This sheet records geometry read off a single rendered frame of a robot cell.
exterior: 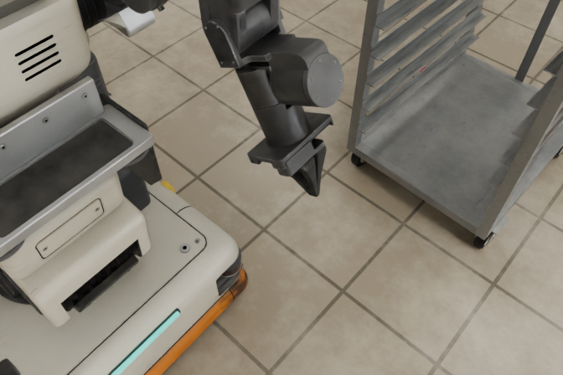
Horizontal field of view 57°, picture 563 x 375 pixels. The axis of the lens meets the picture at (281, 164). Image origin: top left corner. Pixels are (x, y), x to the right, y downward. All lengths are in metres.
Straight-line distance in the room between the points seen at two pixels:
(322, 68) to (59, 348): 0.86
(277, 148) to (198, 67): 1.50
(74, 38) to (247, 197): 1.04
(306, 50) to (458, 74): 1.42
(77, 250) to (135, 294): 0.31
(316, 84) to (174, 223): 0.81
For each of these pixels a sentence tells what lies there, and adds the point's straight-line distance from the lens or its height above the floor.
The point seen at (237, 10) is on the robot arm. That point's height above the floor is 1.03.
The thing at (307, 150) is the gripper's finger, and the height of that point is 0.86.
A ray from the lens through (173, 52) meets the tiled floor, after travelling 2.21.
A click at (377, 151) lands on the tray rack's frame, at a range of 1.60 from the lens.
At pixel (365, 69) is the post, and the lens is 1.40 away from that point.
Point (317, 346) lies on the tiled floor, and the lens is 1.43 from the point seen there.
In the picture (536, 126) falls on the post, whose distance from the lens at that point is 1.22.
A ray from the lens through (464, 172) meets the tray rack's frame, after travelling 1.61.
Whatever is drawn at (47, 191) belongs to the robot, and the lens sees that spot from 0.71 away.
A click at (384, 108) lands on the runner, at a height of 0.23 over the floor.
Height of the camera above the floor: 1.33
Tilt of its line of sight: 50 degrees down
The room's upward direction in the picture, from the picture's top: straight up
